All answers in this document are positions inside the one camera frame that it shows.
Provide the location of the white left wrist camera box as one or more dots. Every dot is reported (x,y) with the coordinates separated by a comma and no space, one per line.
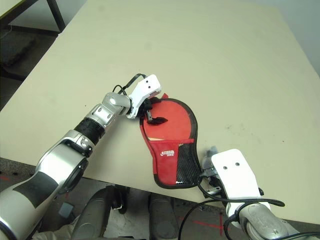
(145,88)

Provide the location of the grey left robot leg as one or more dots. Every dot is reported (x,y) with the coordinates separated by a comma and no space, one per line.
(95,215)

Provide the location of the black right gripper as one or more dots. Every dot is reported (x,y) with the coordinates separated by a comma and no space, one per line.
(212,182)

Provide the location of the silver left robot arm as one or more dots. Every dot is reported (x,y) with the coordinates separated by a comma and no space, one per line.
(62,157)

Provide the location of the grey floor pedal box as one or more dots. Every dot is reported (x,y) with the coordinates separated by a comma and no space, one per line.
(66,210)

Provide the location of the red ping-pong paddle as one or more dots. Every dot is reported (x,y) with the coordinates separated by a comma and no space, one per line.
(175,120)

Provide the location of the grey robot leg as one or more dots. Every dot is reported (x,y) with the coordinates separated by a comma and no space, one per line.
(162,217)
(95,215)

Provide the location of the beige side table black frame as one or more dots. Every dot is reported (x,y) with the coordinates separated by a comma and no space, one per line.
(56,15)

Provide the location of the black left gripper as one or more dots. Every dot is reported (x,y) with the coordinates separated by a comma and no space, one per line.
(148,110)

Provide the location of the black foam mat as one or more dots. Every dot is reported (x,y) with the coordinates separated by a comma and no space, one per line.
(15,50)

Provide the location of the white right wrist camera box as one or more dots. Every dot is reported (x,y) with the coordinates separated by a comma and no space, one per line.
(235,175)

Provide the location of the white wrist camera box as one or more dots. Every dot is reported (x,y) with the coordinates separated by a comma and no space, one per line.
(235,175)
(145,88)

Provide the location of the red black paddle case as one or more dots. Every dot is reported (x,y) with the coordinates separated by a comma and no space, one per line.
(167,165)

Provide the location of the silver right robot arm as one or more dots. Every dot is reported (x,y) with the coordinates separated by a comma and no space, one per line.
(260,220)

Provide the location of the grey right robot leg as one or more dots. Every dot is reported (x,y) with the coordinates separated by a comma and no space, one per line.
(162,217)

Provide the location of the person's trouser leg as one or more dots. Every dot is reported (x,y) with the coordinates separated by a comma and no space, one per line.
(57,232)

